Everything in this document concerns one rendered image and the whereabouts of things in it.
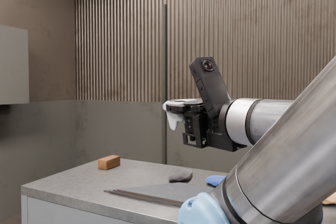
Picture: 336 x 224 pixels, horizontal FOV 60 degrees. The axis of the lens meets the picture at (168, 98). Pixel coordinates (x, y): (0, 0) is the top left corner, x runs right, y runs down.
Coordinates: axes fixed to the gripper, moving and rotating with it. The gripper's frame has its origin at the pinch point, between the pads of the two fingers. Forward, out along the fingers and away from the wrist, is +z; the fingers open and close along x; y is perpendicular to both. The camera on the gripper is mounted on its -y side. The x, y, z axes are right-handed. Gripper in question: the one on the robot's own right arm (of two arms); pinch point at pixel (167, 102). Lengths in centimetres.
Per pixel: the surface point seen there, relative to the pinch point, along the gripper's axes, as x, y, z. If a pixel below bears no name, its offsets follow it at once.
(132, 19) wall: 151, -67, 271
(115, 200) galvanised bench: 5, 42, 50
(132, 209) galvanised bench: 7, 42, 39
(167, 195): 21, 41, 37
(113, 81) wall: 127, 7, 299
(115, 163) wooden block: 26, 43, 93
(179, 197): 23, 42, 33
